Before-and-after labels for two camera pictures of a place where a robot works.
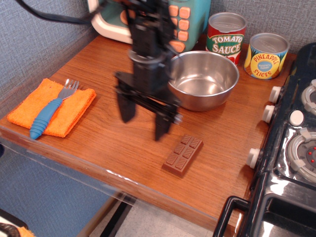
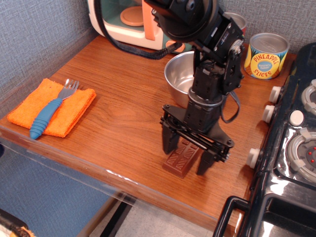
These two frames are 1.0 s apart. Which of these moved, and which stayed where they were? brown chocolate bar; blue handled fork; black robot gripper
Moved: black robot gripper
Stayed: brown chocolate bar; blue handled fork
